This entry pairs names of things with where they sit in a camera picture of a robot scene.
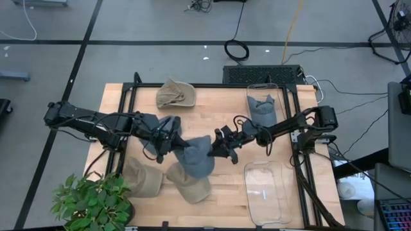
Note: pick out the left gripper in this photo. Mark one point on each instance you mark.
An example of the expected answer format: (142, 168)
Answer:
(162, 139)

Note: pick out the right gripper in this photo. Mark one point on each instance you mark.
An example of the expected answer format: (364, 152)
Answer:
(231, 141)

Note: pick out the beige cap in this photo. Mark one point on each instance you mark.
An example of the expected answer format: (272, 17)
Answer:
(191, 189)
(144, 179)
(175, 94)

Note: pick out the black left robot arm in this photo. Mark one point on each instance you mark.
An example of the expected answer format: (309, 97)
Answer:
(80, 118)

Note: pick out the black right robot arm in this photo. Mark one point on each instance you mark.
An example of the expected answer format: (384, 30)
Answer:
(289, 123)

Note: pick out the clear plastic bin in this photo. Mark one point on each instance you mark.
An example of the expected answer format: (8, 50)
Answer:
(266, 192)
(263, 90)

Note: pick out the silver mounting plate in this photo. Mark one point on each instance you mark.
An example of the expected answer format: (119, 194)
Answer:
(294, 137)

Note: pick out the black computer tower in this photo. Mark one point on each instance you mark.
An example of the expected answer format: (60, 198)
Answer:
(237, 74)

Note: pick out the green potted plant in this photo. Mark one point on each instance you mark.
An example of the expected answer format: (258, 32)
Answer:
(93, 205)

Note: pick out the white round object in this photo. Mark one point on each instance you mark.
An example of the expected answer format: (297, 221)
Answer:
(346, 190)
(366, 208)

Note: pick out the black desk leg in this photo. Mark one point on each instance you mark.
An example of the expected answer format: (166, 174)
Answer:
(359, 163)

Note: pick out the black device with blue lights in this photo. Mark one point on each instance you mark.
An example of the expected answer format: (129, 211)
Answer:
(229, 1)

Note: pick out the grey desk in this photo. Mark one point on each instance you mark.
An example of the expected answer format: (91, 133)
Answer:
(399, 141)
(391, 183)

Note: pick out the grey furniture foot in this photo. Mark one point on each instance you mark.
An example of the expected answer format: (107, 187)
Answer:
(14, 76)

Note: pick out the black floor object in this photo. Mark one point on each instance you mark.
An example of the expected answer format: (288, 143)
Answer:
(4, 107)

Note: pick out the rainbow backlit keyboard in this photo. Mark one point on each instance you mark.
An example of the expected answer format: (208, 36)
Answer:
(396, 215)

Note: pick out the black desk device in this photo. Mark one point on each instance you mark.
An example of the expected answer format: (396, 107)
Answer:
(406, 99)

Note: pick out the grey cart base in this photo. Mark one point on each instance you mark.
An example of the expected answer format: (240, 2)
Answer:
(38, 2)

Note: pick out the black floor fan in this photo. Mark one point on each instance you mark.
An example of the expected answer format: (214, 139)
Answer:
(401, 19)

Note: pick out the black aluminium table frame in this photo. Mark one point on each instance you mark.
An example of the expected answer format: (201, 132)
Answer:
(208, 85)

